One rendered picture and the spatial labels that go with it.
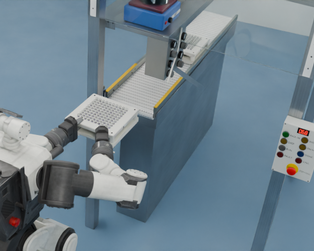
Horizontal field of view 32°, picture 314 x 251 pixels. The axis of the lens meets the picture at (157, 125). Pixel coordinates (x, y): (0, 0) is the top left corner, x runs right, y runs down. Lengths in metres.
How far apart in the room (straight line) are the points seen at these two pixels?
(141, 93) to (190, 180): 1.04
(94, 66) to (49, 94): 1.86
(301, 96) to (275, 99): 2.42
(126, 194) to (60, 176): 0.24
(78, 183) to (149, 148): 1.24
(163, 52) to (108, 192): 0.87
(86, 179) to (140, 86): 1.17
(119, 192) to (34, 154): 0.32
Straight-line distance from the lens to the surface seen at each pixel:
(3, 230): 1.92
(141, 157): 3.08
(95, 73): 2.67
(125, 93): 2.85
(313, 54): 2.23
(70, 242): 2.45
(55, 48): 5.15
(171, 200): 3.55
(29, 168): 1.85
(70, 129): 2.35
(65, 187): 1.80
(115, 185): 1.87
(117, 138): 2.41
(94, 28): 2.56
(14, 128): 1.84
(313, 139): 2.34
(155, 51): 2.53
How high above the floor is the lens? 2.42
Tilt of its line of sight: 35 degrees down
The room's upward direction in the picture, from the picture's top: 6 degrees clockwise
